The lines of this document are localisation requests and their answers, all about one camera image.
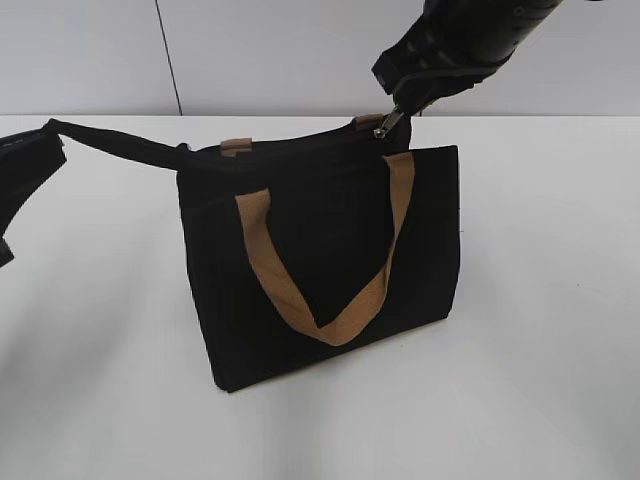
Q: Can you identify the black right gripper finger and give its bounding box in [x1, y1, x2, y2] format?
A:
[393, 82, 439, 116]

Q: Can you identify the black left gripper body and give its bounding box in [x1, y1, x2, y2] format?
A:
[0, 238, 14, 267]

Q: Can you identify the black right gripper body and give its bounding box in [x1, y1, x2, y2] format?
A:
[372, 15, 514, 95]

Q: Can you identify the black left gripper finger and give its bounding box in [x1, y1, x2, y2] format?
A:
[1, 129, 66, 175]
[1, 162, 63, 235]

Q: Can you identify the silver zipper pull with ring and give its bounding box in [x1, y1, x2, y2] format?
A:
[373, 106, 404, 139]

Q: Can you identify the black canvas tote bag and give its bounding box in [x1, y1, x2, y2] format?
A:
[44, 114, 460, 392]

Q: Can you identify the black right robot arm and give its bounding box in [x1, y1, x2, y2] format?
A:
[372, 0, 560, 115]

